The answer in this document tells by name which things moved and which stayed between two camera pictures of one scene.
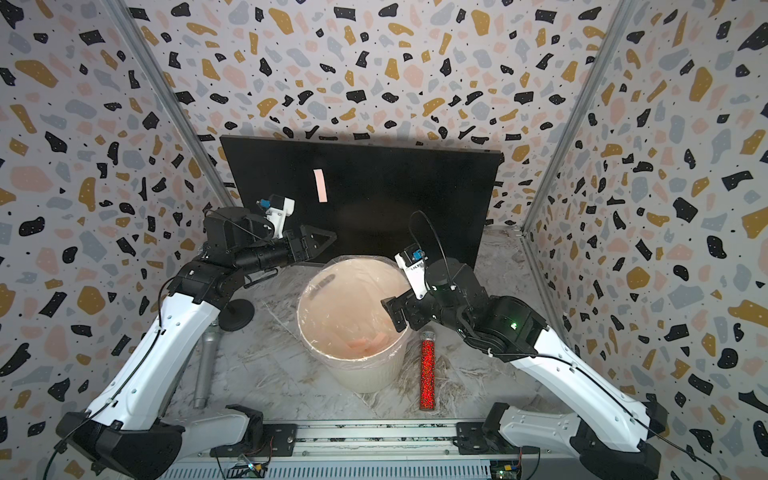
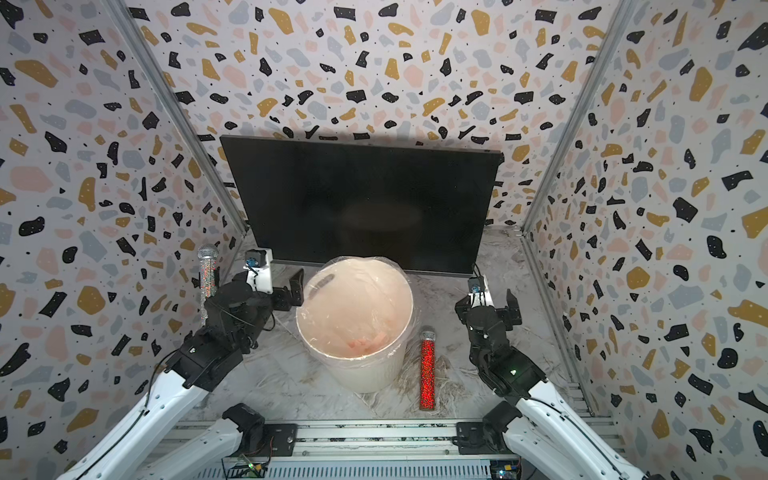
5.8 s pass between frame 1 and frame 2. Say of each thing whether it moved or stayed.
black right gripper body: moved
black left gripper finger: moved
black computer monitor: stayed
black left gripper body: moved
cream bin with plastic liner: stayed
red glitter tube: stayed
